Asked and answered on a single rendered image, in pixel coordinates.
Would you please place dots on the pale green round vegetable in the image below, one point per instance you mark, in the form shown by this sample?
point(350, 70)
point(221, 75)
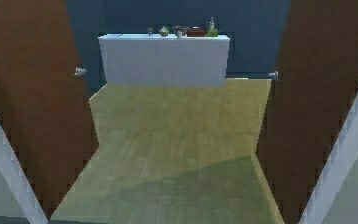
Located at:
point(164, 31)

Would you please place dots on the white counter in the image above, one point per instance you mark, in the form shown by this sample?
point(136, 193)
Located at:
point(163, 61)

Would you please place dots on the pale bottle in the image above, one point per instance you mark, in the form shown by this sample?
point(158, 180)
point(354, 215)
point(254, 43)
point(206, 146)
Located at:
point(212, 23)

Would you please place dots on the brown room door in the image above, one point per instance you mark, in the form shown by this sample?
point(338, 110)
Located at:
point(37, 100)
point(313, 100)

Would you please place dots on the dark mug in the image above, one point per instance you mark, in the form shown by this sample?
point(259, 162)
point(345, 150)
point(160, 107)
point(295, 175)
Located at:
point(179, 31)

